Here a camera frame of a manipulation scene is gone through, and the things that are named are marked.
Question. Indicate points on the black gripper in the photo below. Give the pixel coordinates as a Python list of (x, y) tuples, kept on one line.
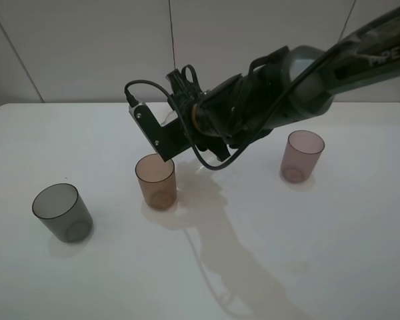
[(205, 114)]

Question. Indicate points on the clear plastic water bottle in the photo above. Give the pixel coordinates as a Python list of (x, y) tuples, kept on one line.
[(171, 117)]

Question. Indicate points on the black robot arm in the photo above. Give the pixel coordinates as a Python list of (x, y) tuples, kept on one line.
[(284, 87)]

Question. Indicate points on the brown translucent cup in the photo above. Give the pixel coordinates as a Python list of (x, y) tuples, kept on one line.
[(157, 181)]

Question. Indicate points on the pink translucent cup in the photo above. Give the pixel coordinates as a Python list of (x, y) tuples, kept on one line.
[(302, 152)]

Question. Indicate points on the grey translucent cup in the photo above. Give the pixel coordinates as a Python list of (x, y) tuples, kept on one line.
[(61, 209)]

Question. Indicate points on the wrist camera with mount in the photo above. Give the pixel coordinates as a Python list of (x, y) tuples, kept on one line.
[(167, 140)]

